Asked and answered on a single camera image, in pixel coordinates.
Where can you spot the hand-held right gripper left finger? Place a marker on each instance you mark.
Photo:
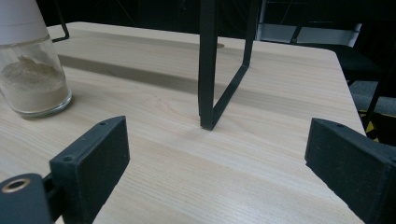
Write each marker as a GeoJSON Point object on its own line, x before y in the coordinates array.
{"type": "Point", "coordinates": [93, 165]}

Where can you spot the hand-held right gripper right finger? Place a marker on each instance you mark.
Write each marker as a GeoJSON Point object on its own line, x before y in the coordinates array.
{"type": "Point", "coordinates": [351, 161]}

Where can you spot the black metal shelf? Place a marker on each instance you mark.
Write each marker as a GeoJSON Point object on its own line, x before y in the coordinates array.
{"type": "Point", "coordinates": [207, 62]}

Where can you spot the black stand with striped base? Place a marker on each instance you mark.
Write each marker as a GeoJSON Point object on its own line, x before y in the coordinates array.
{"type": "Point", "coordinates": [370, 127]}

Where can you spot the black folding chair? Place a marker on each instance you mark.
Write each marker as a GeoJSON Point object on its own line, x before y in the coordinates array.
{"type": "Point", "coordinates": [355, 63]}

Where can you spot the white metal stand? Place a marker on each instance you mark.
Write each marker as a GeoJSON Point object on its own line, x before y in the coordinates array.
{"type": "Point", "coordinates": [327, 35]}

